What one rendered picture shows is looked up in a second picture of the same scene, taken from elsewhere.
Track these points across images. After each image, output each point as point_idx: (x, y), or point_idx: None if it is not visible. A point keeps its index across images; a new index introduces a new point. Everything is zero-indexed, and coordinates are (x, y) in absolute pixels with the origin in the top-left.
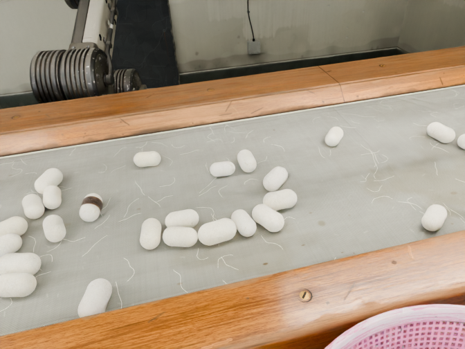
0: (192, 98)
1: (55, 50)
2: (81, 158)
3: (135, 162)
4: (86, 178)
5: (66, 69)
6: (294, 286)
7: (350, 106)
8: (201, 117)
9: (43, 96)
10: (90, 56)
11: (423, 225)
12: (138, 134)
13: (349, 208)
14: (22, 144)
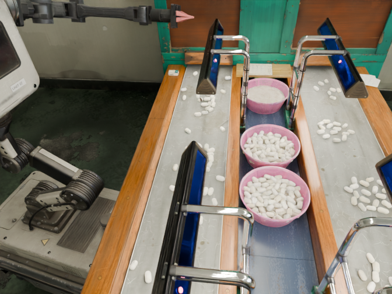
0: (149, 150)
1: (72, 184)
2: (161, 184)
3: (175, 169)
4: (173, 182)
5: (91, 184)
6: (231, 150)
7: (172, 122)
8: (158, 152)
9: (91, 201)
10: (92, 171)
11: (223, 131)
12: (156, 169)
13: (212, 139)
14: (144, 197)
